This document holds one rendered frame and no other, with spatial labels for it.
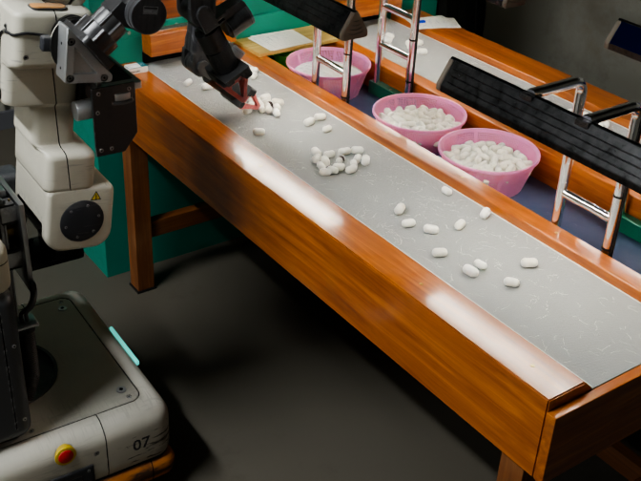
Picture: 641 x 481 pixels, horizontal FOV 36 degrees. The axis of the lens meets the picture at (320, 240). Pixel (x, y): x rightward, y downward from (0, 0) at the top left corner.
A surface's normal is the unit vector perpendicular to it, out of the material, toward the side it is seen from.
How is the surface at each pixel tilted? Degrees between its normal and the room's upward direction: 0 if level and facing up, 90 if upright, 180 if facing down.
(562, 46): 90
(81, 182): 90
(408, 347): 90
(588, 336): 0
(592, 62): 90
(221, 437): 0
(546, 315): 0
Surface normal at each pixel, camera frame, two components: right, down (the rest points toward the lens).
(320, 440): 0.04, -0.86
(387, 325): -0.82, 0.27
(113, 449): 0.55, 0.45
